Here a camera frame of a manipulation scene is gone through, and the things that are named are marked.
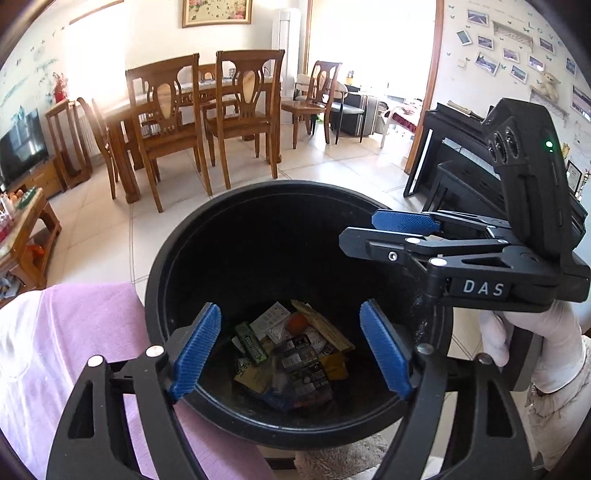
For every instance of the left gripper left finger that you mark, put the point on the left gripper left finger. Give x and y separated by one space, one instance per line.
116 407

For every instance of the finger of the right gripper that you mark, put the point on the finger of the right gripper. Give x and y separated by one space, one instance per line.
425 223
406 253

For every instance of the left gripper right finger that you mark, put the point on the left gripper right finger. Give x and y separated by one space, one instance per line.
487 439

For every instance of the orange tangerine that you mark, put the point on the orange tangerine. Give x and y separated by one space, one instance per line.
297 323

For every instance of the yellow snack wrapper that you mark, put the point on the yellow snack wrapper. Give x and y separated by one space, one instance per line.
335 366

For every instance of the black barcode package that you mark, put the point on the black barcode package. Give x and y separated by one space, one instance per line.
298 373

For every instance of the beige snack bag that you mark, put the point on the beige snack bag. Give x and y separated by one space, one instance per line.
256 378

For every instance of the blue snack packet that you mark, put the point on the blue snack packet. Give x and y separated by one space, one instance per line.
278 401

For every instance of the beige green sachet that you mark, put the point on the beige green sachet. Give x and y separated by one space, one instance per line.
326 329

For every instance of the black trash bin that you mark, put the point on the black trash bin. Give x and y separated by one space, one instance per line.
276 243

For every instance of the purple tablecloth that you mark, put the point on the purple tablecloth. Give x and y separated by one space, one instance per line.
48 335

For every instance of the wooden coffee table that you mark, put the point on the wooden coffee table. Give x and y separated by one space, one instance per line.
27 248

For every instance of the wooden dining table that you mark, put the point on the wooden dining table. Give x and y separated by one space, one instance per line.
122 138

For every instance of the wooden dining chair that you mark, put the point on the wooden dining chair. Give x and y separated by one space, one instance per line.
164 101
247 103

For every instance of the tall wooden stand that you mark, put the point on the tall wooden stand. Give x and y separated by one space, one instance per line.
70 151

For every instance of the wooden dining chair near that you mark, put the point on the wooden dining chair near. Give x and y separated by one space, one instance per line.
164 101

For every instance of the framed flower painting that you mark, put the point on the framed flower painting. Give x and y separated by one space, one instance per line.
216 12

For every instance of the black television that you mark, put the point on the black television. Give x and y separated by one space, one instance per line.
23 147

